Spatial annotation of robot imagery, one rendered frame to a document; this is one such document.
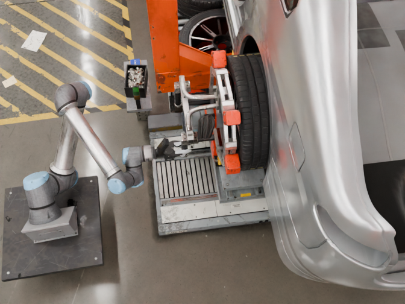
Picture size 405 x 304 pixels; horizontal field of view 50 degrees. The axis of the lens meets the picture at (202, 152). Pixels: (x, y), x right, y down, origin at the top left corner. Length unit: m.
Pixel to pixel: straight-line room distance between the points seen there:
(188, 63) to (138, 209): 1.10
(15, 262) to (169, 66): 1.51
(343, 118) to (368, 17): 1.44
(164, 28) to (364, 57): 1.14
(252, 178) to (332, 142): 1.54
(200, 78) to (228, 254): 1.21
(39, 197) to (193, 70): 1.22
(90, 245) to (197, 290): 0.76
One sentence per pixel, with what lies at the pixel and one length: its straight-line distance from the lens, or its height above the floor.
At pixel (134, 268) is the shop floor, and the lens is 3.05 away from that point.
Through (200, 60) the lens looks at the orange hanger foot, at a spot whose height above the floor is 0.76.
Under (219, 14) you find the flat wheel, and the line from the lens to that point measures 3.48.
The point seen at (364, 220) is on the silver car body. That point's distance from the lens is 1.50.
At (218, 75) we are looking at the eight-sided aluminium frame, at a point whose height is 1.12.
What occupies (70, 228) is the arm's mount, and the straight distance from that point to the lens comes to 2.76.
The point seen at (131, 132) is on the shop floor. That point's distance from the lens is 3.45.
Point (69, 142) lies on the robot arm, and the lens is 2.66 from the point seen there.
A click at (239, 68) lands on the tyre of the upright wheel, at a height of 1.17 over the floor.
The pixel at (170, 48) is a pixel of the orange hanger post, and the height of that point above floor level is 0.96.
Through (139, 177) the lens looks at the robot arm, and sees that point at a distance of 2.43.
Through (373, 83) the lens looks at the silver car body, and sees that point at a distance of 2.58.
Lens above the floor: 2.95
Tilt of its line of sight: 62 degrees down
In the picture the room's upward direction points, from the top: 3 degrees clockwise
